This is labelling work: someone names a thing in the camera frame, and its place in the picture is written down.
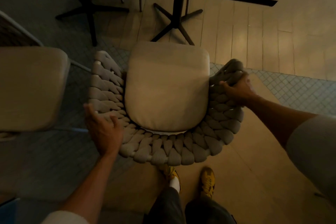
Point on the dark trousers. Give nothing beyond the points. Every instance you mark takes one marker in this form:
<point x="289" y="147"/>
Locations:
<point x="183" y="209"/>

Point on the person's left yellow shoe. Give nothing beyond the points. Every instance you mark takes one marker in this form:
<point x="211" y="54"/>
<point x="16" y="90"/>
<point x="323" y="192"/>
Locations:
<point x="172" y="171"/>

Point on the person's left forearm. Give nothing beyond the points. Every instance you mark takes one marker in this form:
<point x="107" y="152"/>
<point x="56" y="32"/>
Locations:
<point x="90" y="187"/>

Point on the person's right grey sleeve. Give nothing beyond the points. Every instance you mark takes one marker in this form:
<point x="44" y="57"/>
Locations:
<point x="315" y="153"/>

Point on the person's left white sleeve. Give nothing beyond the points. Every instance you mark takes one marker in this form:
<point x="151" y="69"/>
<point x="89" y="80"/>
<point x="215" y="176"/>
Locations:
<point x="65" y="218"/>

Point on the black cross-foot table pedestal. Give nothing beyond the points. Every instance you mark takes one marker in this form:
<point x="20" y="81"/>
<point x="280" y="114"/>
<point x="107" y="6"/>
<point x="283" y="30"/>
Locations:
<point x="175" y="16"/>
<point x="88" y="8"/>

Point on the large beige chair cushion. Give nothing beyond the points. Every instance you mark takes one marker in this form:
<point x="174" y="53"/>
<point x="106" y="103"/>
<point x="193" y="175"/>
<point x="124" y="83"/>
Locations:
<point x="28" y="87"/>

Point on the person's left thumb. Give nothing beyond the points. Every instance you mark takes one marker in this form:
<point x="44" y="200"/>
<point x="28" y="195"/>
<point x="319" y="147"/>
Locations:
<point x="116" y="124"/>

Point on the white sock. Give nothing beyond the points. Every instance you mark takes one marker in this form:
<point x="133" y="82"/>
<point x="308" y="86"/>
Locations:
<point x="175" y="184"/>

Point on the person's yellow shoe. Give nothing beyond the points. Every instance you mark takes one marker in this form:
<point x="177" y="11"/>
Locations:
<point x="172" y="171"/>
<point x="208" y="180"/>

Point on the person's right thumb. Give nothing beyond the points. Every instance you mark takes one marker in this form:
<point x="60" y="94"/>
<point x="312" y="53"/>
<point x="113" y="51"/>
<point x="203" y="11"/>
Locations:
<point x="225" y="84"/>

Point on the beige seat cushion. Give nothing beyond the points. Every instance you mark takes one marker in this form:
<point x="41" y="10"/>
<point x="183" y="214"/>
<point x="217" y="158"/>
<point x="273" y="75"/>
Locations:
<point x="168" y="87"/>

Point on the person's right yellow shoe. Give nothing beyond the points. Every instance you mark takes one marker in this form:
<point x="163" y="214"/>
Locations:
<point x="208" y="180"/>

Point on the person's right hand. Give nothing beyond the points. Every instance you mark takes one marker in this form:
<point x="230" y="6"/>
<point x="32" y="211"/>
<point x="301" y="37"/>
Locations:
<point x="240" y="91"/>

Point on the grey metal frame chair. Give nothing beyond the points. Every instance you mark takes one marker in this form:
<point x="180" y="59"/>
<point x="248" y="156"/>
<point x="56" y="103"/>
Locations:
<point x="23" y="31"/>

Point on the person's right forearm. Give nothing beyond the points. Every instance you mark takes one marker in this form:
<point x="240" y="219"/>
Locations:
<point x="278" y="118"/>

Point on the blue object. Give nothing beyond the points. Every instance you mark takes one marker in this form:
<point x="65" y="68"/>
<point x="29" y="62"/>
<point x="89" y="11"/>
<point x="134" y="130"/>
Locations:
<point x="7" y="212"/>

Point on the person's left hand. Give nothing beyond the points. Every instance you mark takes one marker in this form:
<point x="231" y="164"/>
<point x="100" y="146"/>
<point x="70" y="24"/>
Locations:
<point x="105" y="134"/>

